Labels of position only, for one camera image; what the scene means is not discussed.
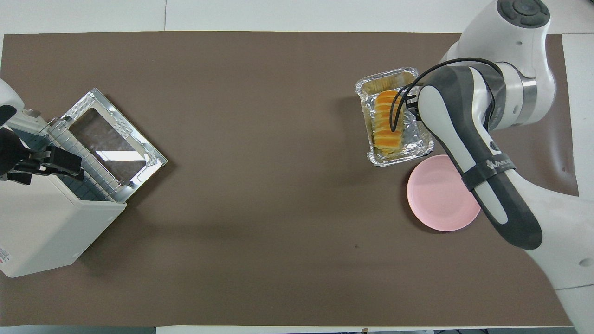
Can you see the glass oven door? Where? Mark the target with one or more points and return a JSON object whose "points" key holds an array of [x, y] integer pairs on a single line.
{"points": [[111, 139]]}

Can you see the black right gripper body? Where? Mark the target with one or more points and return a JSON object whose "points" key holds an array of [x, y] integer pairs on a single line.
{"points": [[412, 106]]}

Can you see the brown table mat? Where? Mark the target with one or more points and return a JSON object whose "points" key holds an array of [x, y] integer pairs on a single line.
{"points": [[278, 162]]}

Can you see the aluminium foil tray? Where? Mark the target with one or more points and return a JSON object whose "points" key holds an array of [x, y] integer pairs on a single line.
{"points": [[413, 144]]}

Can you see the pink round plate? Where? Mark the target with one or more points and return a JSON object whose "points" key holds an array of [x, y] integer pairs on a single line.
{"points": [[436, 199]]}

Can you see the white toaster oven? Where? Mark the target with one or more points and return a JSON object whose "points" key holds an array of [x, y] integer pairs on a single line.
{"points": [[41, 227]]}

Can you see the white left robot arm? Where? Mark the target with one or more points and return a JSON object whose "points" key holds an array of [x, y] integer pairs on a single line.
{"points": [[9, 95]]}

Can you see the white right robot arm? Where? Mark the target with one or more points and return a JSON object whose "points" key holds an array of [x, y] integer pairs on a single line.
{"points": [[464, 134]]}

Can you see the sliced yellow bread loaf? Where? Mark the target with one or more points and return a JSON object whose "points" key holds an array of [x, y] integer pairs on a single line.
{"points": [[383, 120]]}

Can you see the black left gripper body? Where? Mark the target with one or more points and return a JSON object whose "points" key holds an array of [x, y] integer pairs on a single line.
{"points": [[11, 153]]}

